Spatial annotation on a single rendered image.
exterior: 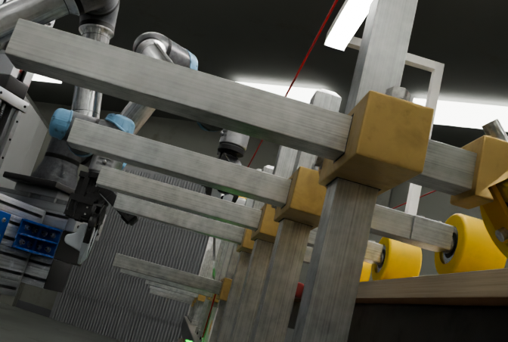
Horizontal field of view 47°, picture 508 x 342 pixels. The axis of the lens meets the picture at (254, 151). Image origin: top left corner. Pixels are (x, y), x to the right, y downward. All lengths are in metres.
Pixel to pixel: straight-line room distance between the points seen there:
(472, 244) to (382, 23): 0.30
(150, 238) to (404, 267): 8.64
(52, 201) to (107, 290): 7.81
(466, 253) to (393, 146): 0.32
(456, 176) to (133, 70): 0.26
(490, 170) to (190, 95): 0.23
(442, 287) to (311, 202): 0.18
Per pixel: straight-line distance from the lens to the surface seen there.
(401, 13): 0.55
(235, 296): 1.21
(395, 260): 0.96
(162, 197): 0.93
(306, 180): 0.66
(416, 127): 0.43
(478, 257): 0.73
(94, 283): 9.90
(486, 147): 0.48
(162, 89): 0.44
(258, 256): 0.97
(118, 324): 9.54
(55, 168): 2.00
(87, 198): 1.43
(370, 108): 0.43
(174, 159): 0.69
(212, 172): 0.68
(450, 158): 0.48
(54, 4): 1.59
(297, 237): 0.72
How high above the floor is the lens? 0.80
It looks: 15 degrees up
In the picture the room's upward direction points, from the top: 15 degrees clockwise
